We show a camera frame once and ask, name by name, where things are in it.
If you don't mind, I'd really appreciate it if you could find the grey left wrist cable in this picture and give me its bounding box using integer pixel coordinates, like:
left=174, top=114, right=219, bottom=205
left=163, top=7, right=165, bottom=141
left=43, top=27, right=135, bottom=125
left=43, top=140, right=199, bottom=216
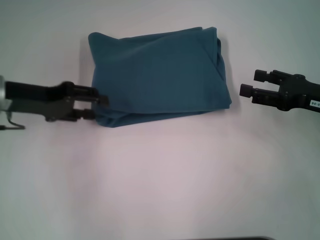
left=0, top=111, right=26, bottom=131

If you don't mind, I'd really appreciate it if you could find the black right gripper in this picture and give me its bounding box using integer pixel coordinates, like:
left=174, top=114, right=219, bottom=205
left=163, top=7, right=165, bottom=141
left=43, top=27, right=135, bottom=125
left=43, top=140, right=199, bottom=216
left=239, top=69, right=320, bottom=113

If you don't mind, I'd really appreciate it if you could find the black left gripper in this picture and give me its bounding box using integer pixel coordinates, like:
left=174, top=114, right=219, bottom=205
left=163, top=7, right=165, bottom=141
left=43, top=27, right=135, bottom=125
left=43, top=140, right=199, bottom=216
left=4, top=80, right=110, bottom=123

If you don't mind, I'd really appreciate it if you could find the blue t-shirt with pink print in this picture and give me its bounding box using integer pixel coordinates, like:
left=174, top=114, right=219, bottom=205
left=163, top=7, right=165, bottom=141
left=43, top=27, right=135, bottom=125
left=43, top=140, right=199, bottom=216
left=87, top=26, right=233, bottom=129

